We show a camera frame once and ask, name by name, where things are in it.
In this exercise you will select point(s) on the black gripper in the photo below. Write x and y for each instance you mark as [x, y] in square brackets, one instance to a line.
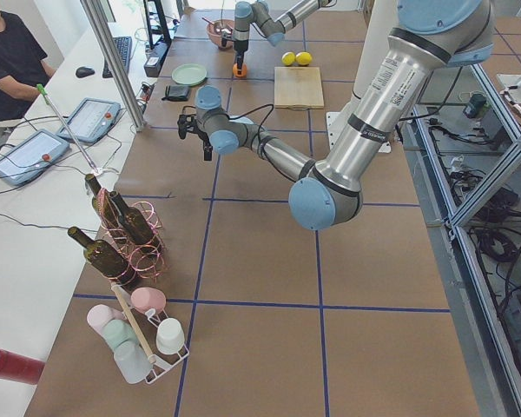
[241, 47]
[203, 139]

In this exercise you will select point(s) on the pink bowl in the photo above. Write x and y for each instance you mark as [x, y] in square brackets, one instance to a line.
[220, 32]

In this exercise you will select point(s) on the pink cup on rack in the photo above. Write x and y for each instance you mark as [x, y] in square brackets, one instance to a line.
[145, 298]

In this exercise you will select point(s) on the grey folded cloth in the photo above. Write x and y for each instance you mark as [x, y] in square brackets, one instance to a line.
[176, 93]

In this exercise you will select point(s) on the white wire cup rack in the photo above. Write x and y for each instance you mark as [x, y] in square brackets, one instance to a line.
[164, 362]

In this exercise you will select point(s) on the wooden rack handle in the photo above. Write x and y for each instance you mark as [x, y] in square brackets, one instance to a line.
[124, 300]

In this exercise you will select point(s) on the pale pink cup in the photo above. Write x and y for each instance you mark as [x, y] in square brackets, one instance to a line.
[100, 315]

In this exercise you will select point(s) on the light grey cup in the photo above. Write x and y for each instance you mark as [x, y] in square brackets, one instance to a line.
[132, 362]

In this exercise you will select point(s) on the aluminium frame post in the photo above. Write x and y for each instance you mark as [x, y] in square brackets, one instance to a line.
[100, 26]

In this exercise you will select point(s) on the black computer mouse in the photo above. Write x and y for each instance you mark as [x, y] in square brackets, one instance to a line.
[84, 71]

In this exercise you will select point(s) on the white cup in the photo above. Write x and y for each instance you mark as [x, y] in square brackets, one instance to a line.
[170, 337]

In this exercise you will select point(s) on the light green plate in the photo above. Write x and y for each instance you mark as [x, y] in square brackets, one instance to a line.
[189, 74]

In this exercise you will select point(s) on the yellow lemon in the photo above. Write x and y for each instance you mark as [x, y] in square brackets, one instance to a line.
[303, 58]
[288, 58]

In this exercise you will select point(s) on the upper yellow lemon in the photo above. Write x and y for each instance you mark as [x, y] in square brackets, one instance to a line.
[288, 58]

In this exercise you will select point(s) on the lower yellow lemon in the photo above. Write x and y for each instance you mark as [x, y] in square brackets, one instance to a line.
[303, 58]

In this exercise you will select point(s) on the teach pendant tablet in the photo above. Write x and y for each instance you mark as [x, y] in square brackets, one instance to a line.
[25, 162]
[92, 119]

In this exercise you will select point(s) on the orange fruit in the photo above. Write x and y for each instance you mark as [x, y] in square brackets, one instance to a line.
[240, 70]

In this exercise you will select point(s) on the near teach pendant tablet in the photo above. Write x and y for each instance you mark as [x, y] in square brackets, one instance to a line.
[25, 162]

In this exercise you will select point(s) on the person in black shirt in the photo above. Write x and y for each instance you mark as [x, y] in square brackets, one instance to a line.
[23, 67]

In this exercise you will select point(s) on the red cardboard tube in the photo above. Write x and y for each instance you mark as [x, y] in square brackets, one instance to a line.
[19, 368]

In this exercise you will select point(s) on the far teach pendant tablet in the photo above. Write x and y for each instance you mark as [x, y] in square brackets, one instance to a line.
[92, 119]

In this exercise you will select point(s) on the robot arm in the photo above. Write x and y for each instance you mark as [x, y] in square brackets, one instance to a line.
[274, 30]
[426, 36]

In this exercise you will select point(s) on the dark green wine bottle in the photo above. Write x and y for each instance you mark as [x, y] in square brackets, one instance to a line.
[132, 220]

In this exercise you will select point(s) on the green tipped metal rod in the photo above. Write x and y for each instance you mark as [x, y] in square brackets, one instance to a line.
[96, 171]

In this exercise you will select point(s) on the pale green cup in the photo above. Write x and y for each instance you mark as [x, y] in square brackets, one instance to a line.
[116, 332]

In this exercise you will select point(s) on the bamboo cutting board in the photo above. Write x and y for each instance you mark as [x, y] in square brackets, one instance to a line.
[298, 88]

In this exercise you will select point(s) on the copper wire bottle rack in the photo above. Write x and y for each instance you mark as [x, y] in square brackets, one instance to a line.
[147, 260]

